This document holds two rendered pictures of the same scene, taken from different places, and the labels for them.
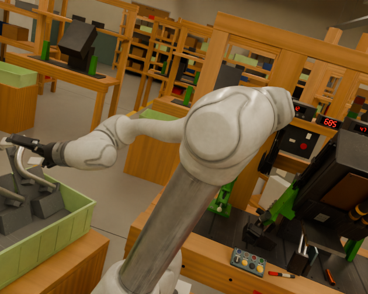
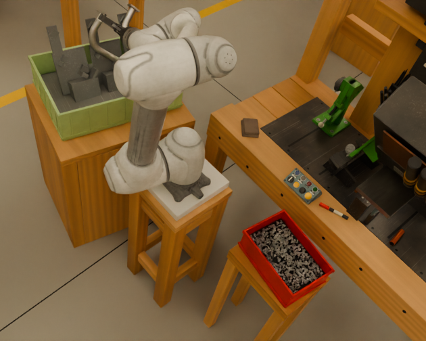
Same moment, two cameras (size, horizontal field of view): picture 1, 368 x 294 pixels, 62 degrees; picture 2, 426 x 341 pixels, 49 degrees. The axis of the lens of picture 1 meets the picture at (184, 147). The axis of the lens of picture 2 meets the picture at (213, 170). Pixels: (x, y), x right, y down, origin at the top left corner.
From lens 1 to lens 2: 1.00 m
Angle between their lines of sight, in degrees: 39
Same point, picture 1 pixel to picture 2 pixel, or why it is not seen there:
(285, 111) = (211, 65)
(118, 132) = (172, 30)
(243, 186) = (372, 106)
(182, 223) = (140, 126)
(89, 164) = not seen: hidden behind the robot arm
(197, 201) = (142, 115)
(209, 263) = (266, 173)
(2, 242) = (104, 97)
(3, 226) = (107, 84)
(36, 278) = (121, 132)
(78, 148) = (134, 40)
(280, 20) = not seen: outside the picture
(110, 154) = not seen: hidden behind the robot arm
